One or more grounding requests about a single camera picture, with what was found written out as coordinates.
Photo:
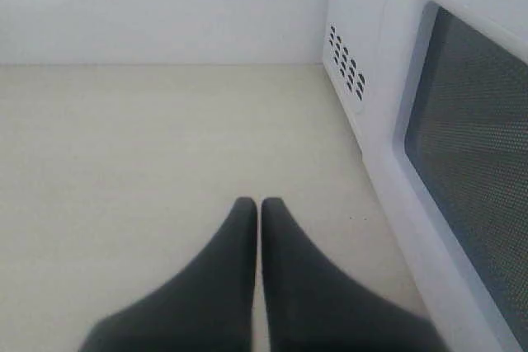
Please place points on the white microwave oven body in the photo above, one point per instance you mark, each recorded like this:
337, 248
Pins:
374, 52

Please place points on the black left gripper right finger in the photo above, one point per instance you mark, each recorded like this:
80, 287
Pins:
312, 305

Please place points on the white microwave door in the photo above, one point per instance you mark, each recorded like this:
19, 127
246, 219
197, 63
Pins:
446, 147

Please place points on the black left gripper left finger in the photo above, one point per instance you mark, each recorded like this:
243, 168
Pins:
206, 307

